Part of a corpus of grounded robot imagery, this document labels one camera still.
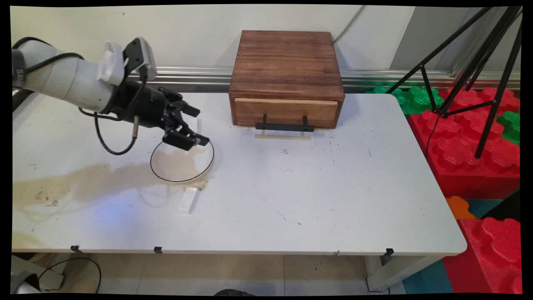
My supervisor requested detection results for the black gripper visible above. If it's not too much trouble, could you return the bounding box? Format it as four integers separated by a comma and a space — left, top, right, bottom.
109, 80, 211, 151

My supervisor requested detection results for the clear glass bowl black rim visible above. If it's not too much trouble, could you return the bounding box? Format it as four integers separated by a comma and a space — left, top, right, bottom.
150, 134, 215, 183

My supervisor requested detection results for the dark wooden drawer cabinet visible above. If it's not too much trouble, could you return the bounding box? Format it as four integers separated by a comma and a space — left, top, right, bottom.
229, 30, 345, 130

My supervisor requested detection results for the grey metal base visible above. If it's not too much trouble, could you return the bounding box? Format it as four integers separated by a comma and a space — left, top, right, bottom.
12, 254, 65, 294

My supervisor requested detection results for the green foam block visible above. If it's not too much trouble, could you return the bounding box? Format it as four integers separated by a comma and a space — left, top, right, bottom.
496, 110, 521, 146
366, 85, 444, 115

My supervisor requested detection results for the white table leg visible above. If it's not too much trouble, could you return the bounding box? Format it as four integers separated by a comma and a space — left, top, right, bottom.
366, 254, 442, 292

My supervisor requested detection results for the large red foam block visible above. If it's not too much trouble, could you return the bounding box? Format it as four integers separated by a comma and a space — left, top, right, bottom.
441, 217, 523, 294
407, 87, 521, 199

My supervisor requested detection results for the orange foam piece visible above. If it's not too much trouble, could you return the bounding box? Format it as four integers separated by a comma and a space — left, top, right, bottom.
446, 196, 476, 220

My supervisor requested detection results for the teal foam floor mat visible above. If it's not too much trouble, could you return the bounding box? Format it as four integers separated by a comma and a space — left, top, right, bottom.
402, 198, 505, 295

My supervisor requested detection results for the black tripod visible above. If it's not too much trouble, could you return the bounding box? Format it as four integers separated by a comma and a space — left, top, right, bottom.
385, 6, 523, 159

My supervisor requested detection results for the aluminium wall rail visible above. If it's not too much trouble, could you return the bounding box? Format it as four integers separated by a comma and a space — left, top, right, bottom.
127, 66, 521, 91

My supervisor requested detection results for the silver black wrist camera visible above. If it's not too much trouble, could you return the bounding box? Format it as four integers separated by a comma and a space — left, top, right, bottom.
123, 37, 158, 82

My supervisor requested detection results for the black camera cable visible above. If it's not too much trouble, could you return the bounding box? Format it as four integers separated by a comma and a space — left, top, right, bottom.
78, 65, 150, 156

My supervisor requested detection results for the white camera bracket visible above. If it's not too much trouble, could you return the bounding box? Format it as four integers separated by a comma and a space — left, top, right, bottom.
97, 40, 126, 86

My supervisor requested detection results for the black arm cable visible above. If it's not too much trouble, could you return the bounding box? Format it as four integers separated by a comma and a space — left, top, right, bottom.
12, 37, 86, 75

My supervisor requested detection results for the black floor cable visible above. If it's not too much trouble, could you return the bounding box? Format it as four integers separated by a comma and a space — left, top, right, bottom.
37, 257, 102, 294

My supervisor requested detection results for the grey wall cable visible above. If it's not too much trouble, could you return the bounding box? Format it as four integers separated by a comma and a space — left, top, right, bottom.
333, 6, 367, 44

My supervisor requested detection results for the thin black tripod cable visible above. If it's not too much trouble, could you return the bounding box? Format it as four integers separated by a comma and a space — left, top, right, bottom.
425, 112, 443, 158

